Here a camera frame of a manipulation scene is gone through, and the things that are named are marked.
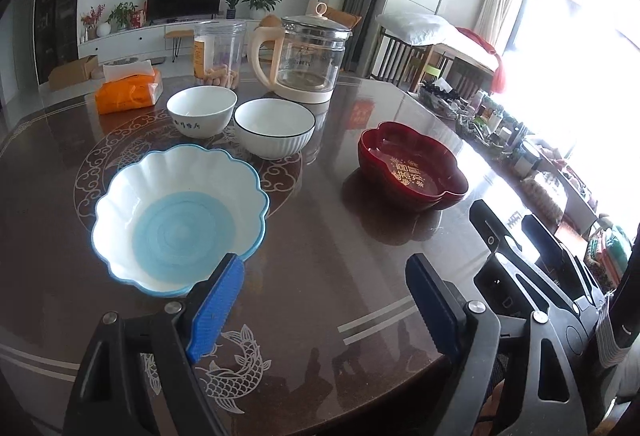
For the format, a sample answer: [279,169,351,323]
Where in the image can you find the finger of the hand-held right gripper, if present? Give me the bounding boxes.
[469,198,538,277]
[521,213,596,302]

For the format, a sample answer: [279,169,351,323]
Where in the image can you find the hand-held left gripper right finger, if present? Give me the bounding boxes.
[405,253,590,436]

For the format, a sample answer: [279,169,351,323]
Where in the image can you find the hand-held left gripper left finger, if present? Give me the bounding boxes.
[62,252,247,436]

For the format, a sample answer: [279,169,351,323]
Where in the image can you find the blue white scalloped bowl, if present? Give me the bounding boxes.
[91,144,270,298]

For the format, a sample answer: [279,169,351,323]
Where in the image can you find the white ribbed bowl black rim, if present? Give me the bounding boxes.
[234,98,316,161]

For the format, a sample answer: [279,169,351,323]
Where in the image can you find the small white printed bowl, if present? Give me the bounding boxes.
[166,85,238,138]

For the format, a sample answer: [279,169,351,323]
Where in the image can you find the clear bag of snacks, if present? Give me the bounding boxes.
[522,171,568,227]

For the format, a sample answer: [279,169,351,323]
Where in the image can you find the stack of folded towels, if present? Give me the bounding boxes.
[585,221,632,289]

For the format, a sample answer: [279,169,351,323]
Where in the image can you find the white jar dark lid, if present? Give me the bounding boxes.
[510,143,543,179]

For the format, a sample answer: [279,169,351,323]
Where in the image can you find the glass bowl of packets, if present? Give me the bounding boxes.
[452,108,493,137]

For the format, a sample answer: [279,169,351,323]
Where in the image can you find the cluster of cosmetic bottles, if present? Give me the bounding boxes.
[470,88,526,137]

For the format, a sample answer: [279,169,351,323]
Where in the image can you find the black tray of items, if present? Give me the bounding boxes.
[419,78,463,109]

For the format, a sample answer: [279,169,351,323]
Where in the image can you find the red cloth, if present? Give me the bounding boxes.
[457,27,508,94]

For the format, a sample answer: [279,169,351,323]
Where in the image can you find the bright window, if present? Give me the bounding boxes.
[505,0,640,197]

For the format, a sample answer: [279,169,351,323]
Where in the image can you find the green small chair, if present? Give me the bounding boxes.
[411,57,441,84]

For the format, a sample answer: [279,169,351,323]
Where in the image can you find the wooden slatted bench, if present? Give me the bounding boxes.
[370,28,503,97]

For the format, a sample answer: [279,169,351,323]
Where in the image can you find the white pillow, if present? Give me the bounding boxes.
[375,12,466,46]

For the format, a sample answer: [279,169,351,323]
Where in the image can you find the orange tissue pack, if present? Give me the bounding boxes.
[95,60,164,116]

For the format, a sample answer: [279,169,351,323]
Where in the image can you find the orange lounge chair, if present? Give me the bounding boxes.
[260,7,363,64]

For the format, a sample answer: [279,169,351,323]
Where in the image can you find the clear plastic snack jar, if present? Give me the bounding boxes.
[193,20,248,90]

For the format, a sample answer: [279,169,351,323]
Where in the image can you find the cardboard box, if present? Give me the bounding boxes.
[47,55,100,92]

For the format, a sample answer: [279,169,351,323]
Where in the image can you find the wooden stool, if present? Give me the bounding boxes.
[164,29,197,63]

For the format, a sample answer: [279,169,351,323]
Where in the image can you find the white television cabinet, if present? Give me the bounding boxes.
[77,18,266,64]

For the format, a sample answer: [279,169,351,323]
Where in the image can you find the bushy potted plant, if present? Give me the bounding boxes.
[107,2,138,33]

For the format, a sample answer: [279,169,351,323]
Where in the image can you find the red flowers in vase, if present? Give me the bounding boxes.
[80,5,107,42]

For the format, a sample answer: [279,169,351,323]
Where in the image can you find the glass kettle cream handle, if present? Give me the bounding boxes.
[247,2,353,105]

